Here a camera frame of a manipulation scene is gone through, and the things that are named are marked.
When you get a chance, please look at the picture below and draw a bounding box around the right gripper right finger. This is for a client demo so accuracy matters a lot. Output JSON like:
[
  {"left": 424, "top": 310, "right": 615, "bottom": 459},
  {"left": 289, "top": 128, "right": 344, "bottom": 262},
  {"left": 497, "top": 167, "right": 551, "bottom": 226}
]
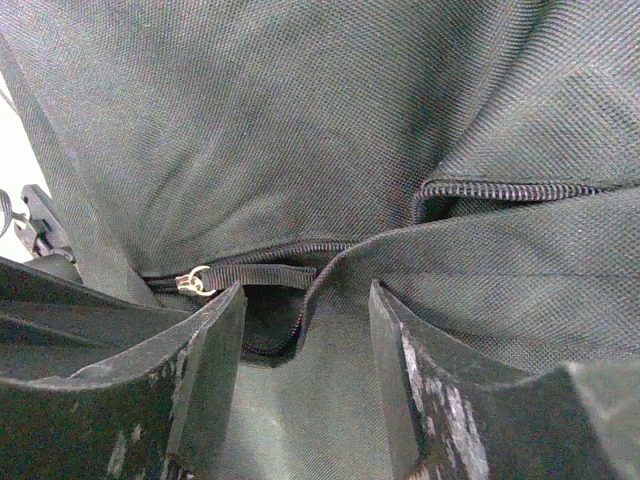
[{"left": 368, "top": 282, "right": 639, "bottom": 479}]

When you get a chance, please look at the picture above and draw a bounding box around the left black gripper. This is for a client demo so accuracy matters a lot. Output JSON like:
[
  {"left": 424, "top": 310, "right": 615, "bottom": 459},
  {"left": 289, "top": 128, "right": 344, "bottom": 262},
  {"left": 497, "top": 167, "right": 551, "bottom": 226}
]
[{"left": 1, "top": 184, "right": 189, "bottom": 380}]

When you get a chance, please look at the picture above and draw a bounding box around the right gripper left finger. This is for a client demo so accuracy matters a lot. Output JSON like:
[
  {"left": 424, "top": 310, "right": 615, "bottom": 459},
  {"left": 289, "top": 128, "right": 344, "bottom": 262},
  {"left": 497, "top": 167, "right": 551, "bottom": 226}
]
[{"left": 1, "top": 284, "right": 246, "bottom": 479}]

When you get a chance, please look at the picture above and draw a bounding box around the black student backpack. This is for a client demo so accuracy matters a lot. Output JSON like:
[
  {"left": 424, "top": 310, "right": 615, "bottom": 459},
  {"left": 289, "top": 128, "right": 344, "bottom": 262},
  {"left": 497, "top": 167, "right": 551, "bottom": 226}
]
[{"left": 1, "top": 1, "right": 639, "bottom": 479}]

